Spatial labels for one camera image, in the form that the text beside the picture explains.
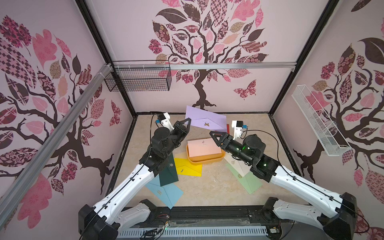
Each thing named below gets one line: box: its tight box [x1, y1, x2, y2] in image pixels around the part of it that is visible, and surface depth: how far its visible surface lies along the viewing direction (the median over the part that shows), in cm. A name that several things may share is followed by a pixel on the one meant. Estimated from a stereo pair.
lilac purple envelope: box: [185, 105, 228, 132], surface depth 72 cm
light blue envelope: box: [145, 173, 184, 210], surface depth 83 cm
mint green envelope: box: [226, 163, 263, 195], surface depth 86 cm
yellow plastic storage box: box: [186, 144, 226, 164], surface depth 91 cm
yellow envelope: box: [174, 157, 203, 177], surface depth 92 cm
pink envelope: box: [187, 138, 222, 158], surface depth 97 cm
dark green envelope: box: [159, 152, 179, 187], surface depth 89 cm
